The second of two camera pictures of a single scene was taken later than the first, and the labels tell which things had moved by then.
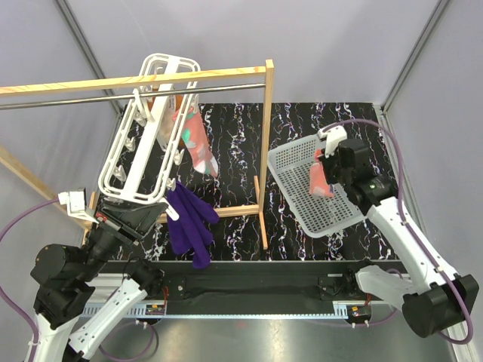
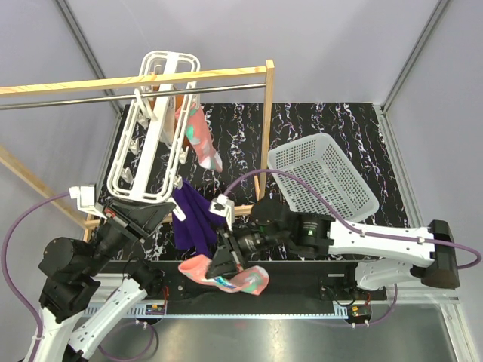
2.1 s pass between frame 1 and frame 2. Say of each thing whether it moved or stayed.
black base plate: stayed
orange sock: moved
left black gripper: stayed
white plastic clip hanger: stayed
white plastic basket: stayed
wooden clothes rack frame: stayed
